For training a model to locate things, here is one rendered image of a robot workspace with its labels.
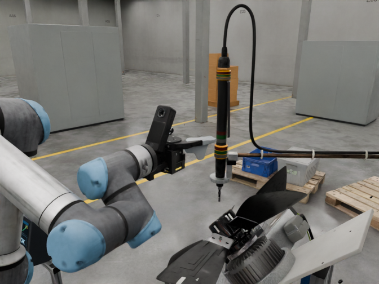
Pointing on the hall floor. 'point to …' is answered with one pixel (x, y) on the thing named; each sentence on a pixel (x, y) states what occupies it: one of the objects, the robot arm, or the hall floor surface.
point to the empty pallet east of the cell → (357, 198)
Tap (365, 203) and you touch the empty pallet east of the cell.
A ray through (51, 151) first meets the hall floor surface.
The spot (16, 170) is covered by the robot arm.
